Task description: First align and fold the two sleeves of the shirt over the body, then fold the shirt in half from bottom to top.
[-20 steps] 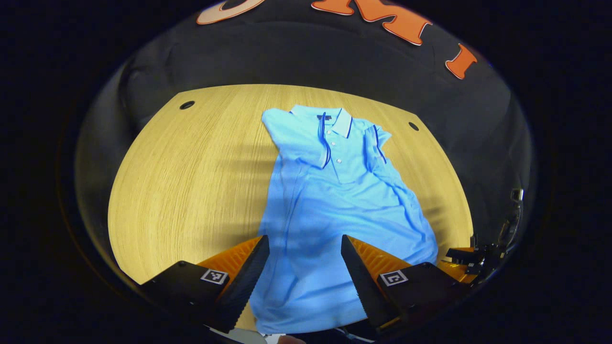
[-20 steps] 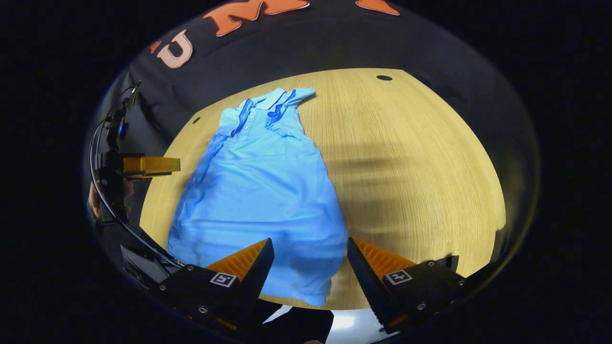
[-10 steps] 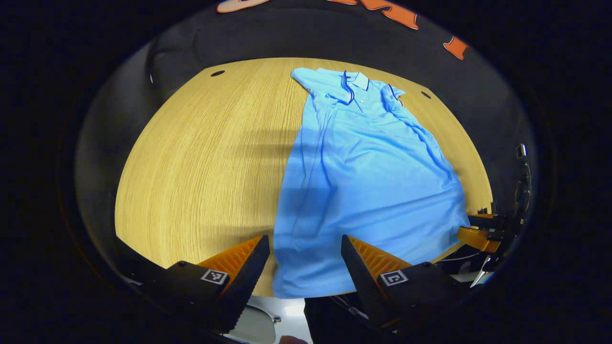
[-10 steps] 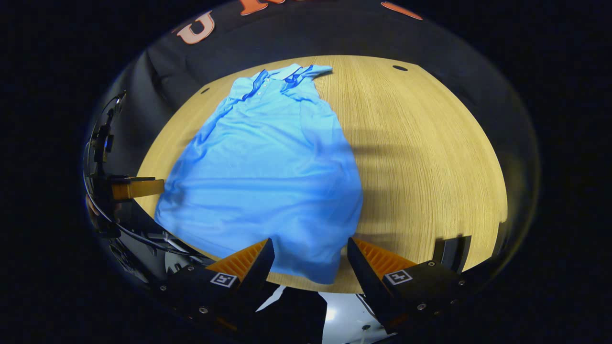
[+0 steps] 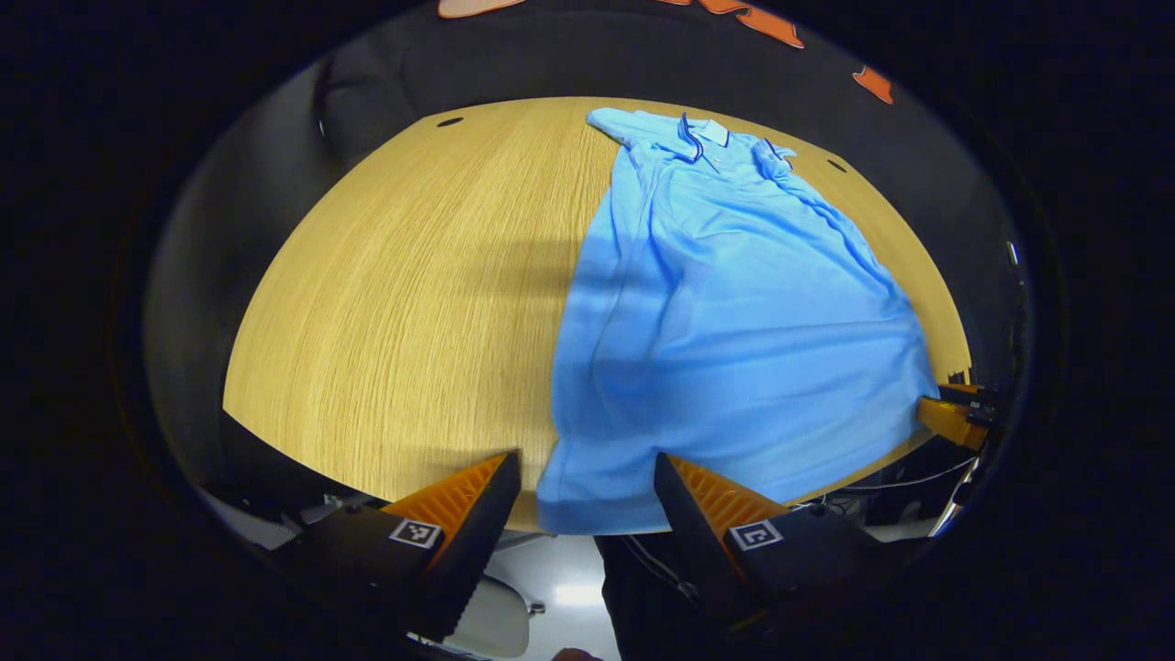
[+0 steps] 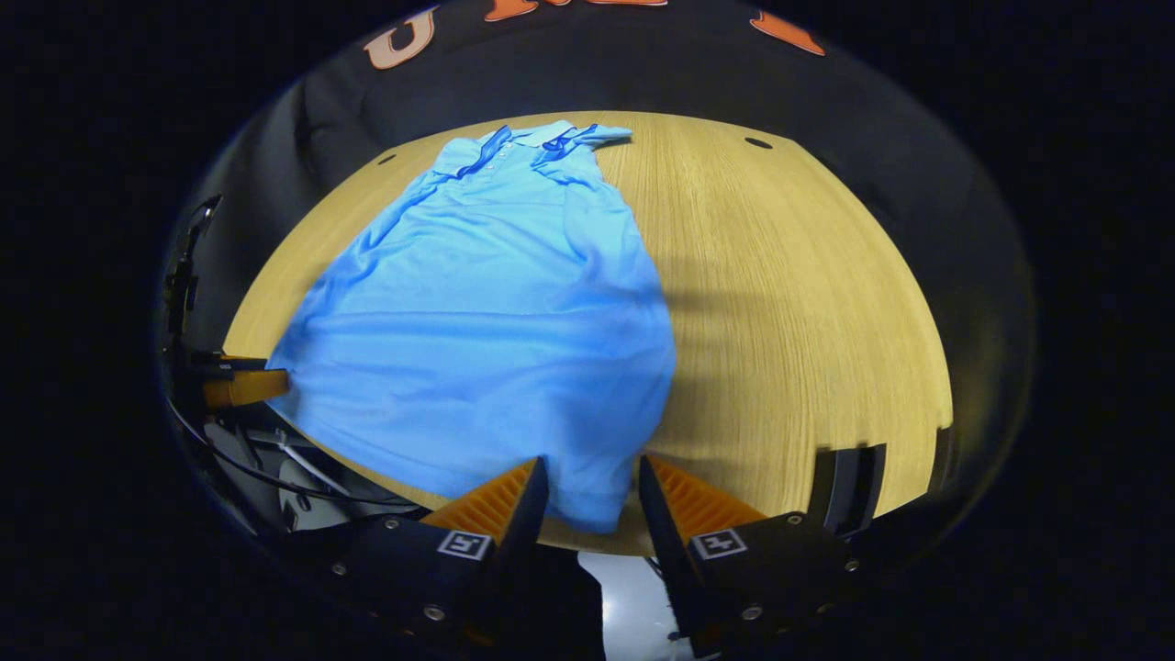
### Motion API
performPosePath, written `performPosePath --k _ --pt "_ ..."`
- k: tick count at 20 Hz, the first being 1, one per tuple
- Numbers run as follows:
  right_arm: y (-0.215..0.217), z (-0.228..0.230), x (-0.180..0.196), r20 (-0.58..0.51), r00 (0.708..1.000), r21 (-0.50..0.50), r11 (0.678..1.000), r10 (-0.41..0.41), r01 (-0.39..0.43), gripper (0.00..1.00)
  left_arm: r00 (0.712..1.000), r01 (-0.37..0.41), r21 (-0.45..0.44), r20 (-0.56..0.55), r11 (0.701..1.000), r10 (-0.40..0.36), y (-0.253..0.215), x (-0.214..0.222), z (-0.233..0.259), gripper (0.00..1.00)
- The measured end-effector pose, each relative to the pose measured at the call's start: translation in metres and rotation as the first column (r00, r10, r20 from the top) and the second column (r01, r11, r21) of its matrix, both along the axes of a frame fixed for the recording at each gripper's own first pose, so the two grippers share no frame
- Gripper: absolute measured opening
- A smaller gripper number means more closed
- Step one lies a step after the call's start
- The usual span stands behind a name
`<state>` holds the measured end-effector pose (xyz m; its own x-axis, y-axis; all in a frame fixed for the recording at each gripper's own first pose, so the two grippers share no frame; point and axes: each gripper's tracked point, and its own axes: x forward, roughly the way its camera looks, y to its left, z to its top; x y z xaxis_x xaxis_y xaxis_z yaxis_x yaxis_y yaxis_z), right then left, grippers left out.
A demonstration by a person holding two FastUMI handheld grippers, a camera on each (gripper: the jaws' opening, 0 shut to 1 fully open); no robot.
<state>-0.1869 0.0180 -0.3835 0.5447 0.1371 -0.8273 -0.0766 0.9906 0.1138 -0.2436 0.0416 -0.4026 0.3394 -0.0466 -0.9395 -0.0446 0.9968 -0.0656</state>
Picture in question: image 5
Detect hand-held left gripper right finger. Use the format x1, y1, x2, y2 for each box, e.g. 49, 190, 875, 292
654, 452, 910, 644

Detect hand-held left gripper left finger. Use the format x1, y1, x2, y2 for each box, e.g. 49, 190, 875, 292
275, 450, 522, 644

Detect light blue T-shirt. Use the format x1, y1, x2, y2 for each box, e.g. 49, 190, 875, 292
537, 107, 942, 536

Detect grey office chair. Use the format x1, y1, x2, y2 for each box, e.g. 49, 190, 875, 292
418, 532, 552, 660

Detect person's dark trousers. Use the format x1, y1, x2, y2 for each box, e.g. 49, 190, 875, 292
595, 535, 726, 661

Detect black backdrop cloth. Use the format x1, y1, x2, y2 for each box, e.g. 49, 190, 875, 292
142, 0, 1038, 515

